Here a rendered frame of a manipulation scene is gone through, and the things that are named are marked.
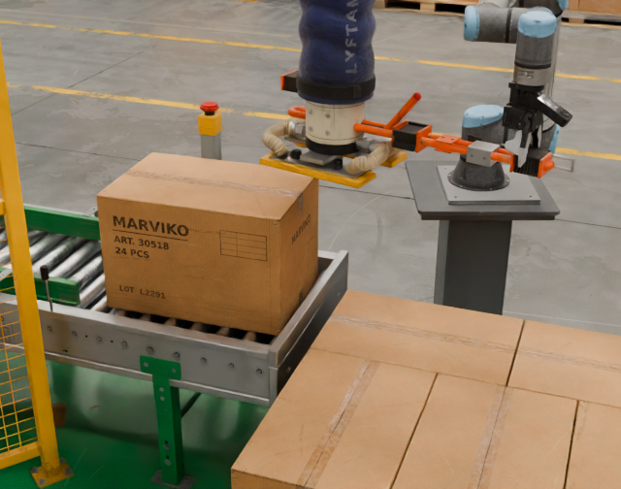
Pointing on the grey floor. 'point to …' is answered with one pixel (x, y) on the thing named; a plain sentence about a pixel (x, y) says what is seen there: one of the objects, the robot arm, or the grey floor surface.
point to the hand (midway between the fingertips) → (529, 159)
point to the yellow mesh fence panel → (9, 172)
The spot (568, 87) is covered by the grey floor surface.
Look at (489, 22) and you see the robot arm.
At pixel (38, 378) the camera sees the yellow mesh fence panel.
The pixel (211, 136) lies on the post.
